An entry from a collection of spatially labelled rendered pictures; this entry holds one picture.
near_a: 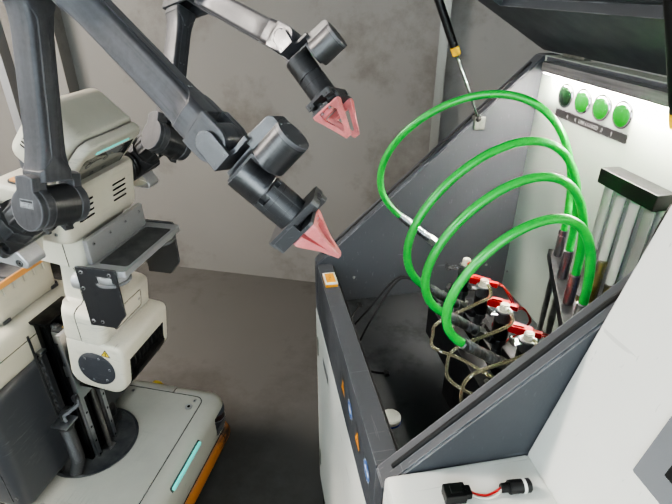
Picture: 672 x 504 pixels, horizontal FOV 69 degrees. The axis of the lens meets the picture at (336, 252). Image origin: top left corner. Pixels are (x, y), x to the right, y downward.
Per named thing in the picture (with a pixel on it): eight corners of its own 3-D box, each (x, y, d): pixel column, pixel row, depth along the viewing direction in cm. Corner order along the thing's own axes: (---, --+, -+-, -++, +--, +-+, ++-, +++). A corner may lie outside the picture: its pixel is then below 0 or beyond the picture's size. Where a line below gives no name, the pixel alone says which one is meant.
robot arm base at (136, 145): (136, 141, 136) (110, 153, 126) (154, 124, 133) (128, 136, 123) (158, 166, 139) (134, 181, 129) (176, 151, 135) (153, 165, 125)
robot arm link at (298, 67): (291, 66, 108) (279, 62, 103) (313, 44, 105) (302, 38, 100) (309, 91, 107) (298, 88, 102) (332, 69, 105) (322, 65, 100)
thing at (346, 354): (317, 314, 136) (316, 264, 128) (333, 312, 136) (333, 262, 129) (371, 529, 82) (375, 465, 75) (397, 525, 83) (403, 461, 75)
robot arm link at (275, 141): (224, 140, 79) (190, 142, 71) (269, 86, 74) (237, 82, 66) (271, 197, 78) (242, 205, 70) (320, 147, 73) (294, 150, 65)
